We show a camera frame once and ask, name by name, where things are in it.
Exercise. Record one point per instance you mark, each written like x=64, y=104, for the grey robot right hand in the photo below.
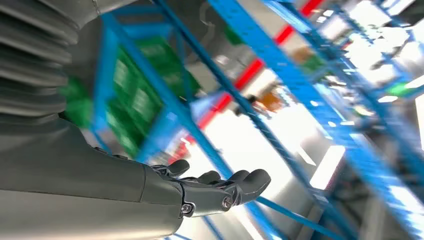
x=66, y=185

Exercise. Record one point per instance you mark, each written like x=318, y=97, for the red barrier belt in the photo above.
x=248, y=74

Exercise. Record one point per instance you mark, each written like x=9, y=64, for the green plastic crate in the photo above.
x=165, y=63
x=132, y=106
x=78, y=109

